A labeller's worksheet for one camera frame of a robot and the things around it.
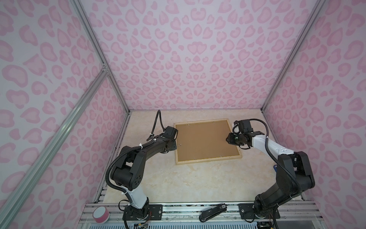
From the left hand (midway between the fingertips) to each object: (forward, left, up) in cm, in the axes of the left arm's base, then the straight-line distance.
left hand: (172, 143), depth 95 cm
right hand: (0, -37, +5) cm, 37 cm away
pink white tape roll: (-40, +31, +3) cm, 51 cm away
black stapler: (-40, -22, 0) cm, 45 cm away
